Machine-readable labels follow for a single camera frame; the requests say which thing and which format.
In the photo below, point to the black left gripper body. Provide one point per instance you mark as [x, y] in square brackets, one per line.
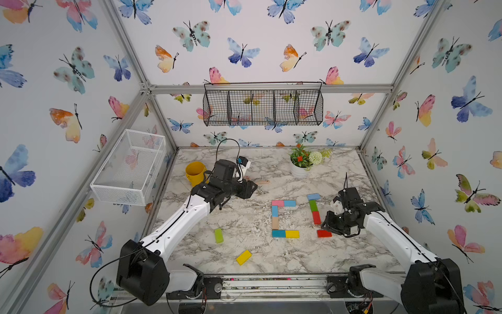
[242, 190]

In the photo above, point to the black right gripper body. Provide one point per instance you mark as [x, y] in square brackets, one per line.
[338, 224]

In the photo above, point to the red building block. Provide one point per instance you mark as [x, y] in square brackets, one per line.
[316, 218]
[323, 234]

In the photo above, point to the pale blue building block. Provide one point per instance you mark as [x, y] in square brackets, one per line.
[315, 196]

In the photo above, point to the small yellow building block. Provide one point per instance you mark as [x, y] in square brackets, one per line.
[292, 234]

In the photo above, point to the light blue building block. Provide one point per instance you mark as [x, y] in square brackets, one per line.
[275, 211]

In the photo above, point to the pink building block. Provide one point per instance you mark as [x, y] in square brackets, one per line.
[278, 203]

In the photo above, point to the sky blue short block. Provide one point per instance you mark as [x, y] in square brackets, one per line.
[290, 203]

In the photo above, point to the teal building block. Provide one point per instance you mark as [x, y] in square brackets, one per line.
[279, 233]

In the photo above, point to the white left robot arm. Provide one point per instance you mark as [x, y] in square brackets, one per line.
[143, 268]

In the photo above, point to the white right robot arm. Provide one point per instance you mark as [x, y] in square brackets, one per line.
[429, 284]

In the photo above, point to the light green building block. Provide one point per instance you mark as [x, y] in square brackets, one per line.
[218, 233]

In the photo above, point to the yellow long building block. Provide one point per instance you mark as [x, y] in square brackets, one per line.
[242, 258]

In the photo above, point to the yellow cup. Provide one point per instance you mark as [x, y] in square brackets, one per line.
[195, 173]

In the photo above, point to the white flower pot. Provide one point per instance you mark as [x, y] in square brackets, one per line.
[300, 172]

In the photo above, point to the artificial green flower plant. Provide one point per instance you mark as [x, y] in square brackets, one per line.
[305, 159]

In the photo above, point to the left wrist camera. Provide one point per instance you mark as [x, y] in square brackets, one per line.
[243, 165]

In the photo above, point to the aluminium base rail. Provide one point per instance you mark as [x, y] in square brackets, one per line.
[273, 288]

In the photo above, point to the white mesh wall basket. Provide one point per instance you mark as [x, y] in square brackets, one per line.
[127, 174]

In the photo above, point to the black wire wall basket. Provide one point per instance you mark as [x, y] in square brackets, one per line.
[263, 104]

